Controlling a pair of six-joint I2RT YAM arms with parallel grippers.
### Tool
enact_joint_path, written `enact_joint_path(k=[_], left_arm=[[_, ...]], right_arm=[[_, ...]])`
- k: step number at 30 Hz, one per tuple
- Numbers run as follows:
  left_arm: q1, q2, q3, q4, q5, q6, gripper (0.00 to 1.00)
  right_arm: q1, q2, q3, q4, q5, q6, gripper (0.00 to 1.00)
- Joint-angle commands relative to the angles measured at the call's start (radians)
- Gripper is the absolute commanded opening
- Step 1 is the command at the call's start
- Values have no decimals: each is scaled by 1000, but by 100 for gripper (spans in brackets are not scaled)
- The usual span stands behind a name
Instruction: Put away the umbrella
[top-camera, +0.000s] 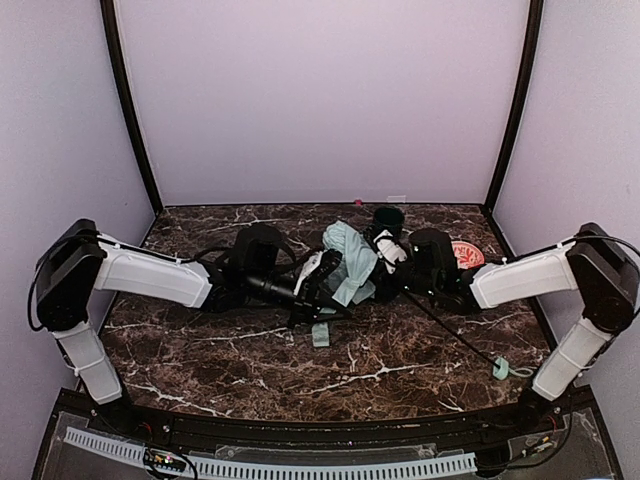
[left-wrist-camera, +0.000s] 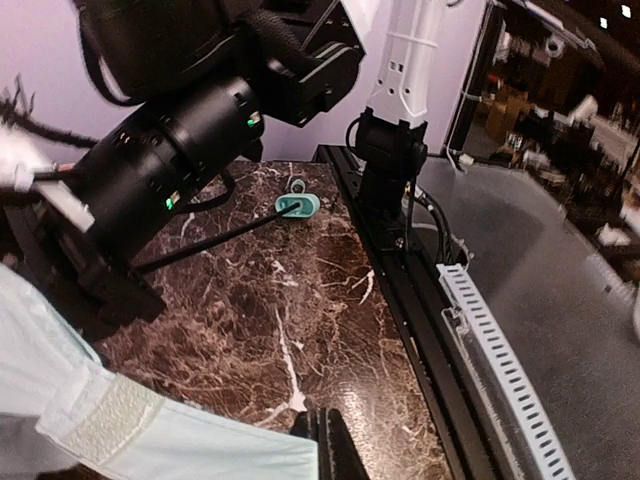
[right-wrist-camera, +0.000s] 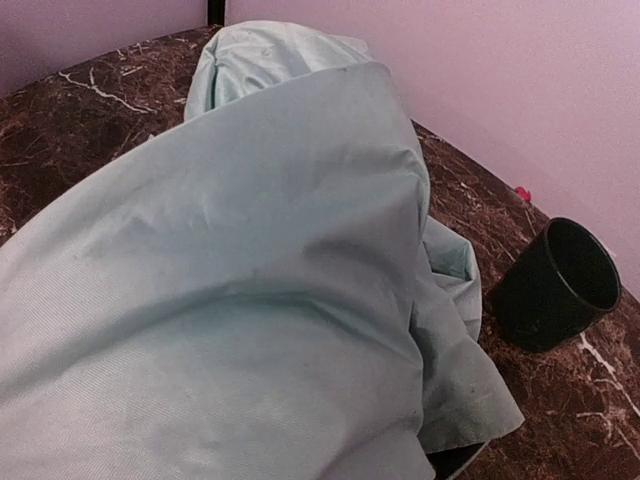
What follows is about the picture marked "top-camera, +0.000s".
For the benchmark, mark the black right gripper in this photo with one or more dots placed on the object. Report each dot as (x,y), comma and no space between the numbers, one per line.
(382,270)

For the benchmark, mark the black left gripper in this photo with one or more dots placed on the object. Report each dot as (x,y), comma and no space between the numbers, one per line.
(310,291)

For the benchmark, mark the mint green folding umbrella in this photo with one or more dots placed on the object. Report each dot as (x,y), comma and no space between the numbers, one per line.
(350,265)

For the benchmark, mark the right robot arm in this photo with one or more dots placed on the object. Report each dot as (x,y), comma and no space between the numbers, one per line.
(591,262)

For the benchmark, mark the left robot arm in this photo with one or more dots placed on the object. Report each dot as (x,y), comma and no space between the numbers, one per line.
(258,266)

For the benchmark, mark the black cylindrical cup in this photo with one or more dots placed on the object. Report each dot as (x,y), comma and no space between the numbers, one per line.
(390,219)

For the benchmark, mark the red white patterned bowl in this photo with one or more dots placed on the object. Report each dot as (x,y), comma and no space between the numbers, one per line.
(467,255)

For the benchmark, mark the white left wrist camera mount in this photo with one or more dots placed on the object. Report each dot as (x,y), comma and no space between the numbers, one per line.
(317,268)

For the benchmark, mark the black curved front rail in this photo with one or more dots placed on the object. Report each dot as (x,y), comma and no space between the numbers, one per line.
(482,429)

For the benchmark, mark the grey slotted cable duct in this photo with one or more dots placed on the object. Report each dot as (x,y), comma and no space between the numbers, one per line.
(253,463)

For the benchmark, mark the right black frame post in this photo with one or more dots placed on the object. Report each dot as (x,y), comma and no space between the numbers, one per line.
(525,71)

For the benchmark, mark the black frame post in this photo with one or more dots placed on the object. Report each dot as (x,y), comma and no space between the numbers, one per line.
(525,71)
(126,101)

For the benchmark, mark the left black frame post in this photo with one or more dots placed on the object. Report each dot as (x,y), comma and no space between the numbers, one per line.
(126,101)

